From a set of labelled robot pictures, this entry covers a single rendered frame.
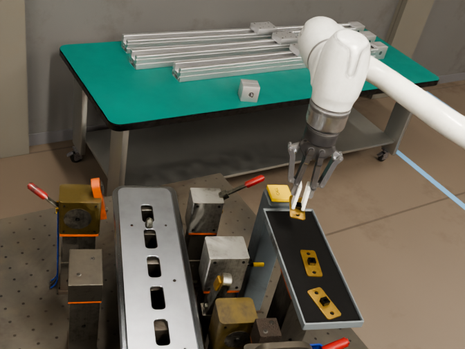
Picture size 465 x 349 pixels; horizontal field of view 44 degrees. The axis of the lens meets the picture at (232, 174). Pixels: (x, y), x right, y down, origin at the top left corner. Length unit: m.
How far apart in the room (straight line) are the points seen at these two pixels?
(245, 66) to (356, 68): 1.99
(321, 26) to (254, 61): 1.86
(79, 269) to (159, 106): 1.44
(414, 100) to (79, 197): 0.89
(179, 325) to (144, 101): 1.57
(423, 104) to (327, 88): 0.28
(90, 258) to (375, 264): 2.08
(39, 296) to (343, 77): 1.11
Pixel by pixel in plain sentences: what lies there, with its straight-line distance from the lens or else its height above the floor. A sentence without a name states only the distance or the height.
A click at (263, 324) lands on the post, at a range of 1.30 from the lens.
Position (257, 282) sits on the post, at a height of 0.84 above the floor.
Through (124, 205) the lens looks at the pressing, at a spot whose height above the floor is 1.00.
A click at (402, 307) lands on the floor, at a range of 3.12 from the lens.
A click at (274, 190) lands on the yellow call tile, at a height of 1.16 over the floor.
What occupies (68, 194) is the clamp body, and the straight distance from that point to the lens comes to 1.60.
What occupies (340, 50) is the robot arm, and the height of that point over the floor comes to 1.65.
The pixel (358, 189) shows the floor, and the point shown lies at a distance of 3.77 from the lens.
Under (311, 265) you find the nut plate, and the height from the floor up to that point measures 1.16.
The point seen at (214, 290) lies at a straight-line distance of 1.38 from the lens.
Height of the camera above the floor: 2.08
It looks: 36 degrees down
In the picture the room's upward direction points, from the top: 13 degrees clockwise
